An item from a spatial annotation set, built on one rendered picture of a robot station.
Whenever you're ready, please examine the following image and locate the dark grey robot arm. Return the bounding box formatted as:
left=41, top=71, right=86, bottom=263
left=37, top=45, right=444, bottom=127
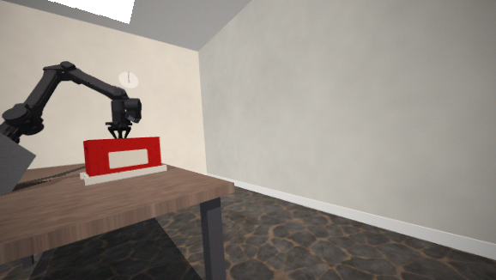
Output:
left=0, top=61, right=142, bottom=143

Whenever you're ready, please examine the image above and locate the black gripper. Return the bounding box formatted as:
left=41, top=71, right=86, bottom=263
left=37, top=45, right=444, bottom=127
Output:
left=106, top=111, right=132, bottom=139

